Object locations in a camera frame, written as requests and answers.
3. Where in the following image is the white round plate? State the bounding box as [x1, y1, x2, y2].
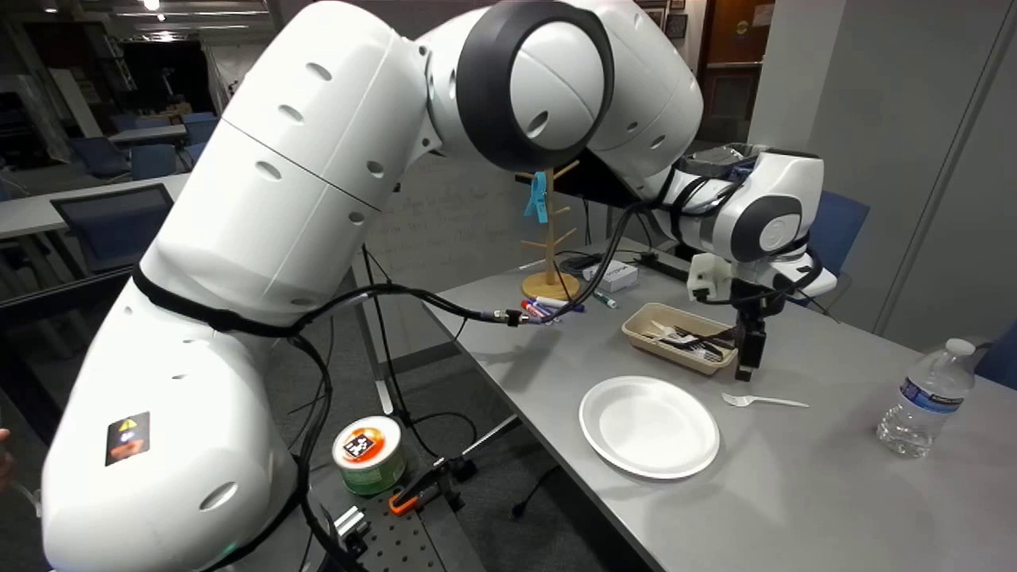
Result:
[578, 374, 722, 480]

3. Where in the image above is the clear plastic water bottle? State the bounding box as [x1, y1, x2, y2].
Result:
[876, 337, 975, 457]

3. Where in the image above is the orange black clamp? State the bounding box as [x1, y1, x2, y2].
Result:
[387, 466, 448, 519]

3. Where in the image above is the white plastic fork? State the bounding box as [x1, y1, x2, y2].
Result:
[722, 393, 810, 411]

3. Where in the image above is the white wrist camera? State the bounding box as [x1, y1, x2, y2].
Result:
[686, 256, 733, 301]

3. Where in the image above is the blue chair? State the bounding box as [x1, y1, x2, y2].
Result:
[810, 192, 868, 275]

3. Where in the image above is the wooden mug tree stand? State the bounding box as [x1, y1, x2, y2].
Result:
[520, 169, 578, 301]

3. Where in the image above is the black plastic cutlery in tray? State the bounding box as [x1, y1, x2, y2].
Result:
[651, 320, 736, 361]

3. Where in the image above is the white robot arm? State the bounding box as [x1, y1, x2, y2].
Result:
[38, 0, 834, 572]

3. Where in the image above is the beige rectangular tray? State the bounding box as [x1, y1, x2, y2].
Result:
[619, 301, 736, 374]

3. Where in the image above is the green wipes canister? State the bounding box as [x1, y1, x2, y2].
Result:
[330, 418, 408, 497]

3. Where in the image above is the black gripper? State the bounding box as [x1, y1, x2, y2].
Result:
[731, 286, 784, 383]

